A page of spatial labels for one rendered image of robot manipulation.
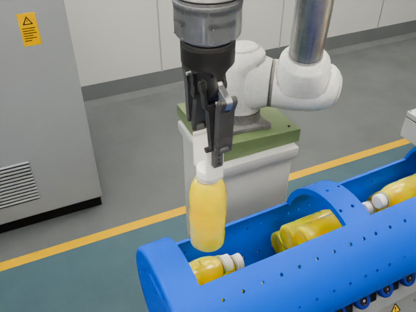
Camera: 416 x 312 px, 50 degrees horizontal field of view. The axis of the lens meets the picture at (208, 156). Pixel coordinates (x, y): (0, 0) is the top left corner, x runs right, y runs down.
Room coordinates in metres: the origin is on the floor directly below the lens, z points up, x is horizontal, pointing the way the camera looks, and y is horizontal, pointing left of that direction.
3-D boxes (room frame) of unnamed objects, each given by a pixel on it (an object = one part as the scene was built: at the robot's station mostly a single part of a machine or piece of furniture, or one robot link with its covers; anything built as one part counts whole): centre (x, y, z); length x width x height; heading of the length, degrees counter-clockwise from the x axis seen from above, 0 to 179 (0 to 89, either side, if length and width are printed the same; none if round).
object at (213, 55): (0.57, 0.00, 1.62); 0.08 x 0.07 x 0.09; 26
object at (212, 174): (0.55, -0.01, 1.47); 0.03 x 0.01 x 0.07; 116
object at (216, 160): (0.54, -0.02, 1.49); 0.03 x 0.01 x 0.05; 26
